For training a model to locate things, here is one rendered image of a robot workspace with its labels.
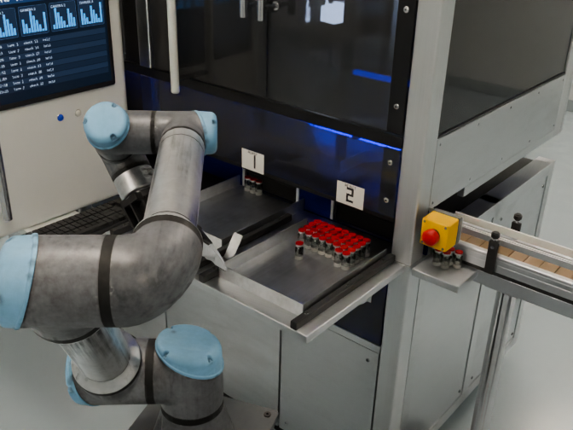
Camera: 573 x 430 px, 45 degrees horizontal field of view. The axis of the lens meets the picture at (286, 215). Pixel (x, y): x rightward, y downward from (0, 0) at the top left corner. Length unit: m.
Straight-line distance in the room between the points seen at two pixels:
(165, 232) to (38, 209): 1.30
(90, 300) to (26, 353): 2.18
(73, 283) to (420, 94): 0.99
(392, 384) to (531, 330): 1.35
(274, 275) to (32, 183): 0.81
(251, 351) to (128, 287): 1.51
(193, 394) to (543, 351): 2.10
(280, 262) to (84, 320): 0.94
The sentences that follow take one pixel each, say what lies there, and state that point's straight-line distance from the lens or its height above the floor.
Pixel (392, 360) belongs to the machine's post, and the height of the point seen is 0.58.
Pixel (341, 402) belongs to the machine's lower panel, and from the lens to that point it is 2.15.
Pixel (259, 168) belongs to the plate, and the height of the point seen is 1.01.
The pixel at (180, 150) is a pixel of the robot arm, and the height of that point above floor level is 1.37.
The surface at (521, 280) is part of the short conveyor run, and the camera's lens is 1.76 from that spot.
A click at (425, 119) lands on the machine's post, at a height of 1.27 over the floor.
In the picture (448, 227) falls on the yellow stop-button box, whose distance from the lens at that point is 1.66.
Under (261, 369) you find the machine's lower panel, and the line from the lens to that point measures 2.33.
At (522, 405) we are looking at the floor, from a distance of 2.81.
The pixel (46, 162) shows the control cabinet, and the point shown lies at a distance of 2.13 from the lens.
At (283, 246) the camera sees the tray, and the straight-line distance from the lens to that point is 1.81.
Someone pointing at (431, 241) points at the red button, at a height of 0.99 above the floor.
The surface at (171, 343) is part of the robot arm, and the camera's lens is 1.24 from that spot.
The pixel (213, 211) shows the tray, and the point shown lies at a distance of 2.00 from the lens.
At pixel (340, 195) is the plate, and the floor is 1.01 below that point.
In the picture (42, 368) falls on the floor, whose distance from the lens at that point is 2.92.
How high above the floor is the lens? 1.76
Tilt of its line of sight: 26 degrees down
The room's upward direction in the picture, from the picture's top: 2 degrees clockwise
